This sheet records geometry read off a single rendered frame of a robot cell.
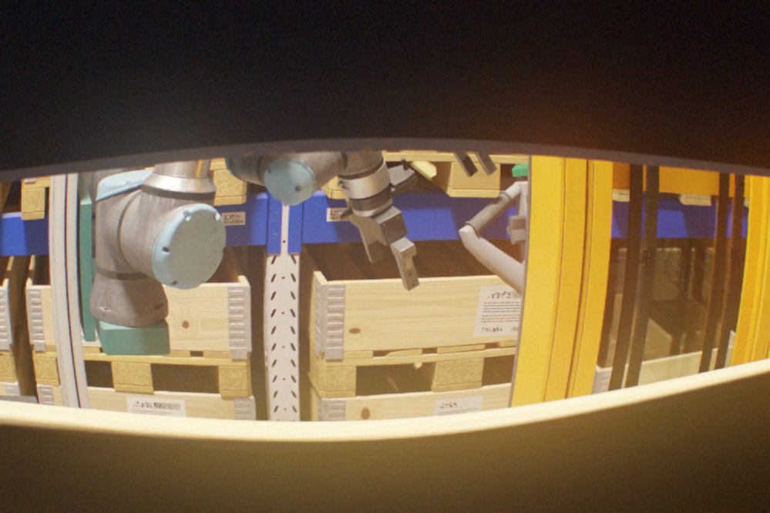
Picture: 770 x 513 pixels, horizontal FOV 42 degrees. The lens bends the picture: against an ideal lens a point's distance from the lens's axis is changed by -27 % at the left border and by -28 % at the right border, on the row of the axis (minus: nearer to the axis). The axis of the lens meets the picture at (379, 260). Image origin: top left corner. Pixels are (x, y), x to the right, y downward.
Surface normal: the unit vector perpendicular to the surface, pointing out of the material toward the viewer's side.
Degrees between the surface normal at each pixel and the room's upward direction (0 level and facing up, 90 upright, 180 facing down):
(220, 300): 90
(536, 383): 90
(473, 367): 90
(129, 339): 90
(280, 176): 115
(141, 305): 70
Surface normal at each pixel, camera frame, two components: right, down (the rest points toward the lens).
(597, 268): 0.24, 0.28
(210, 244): 0.68, 0.31
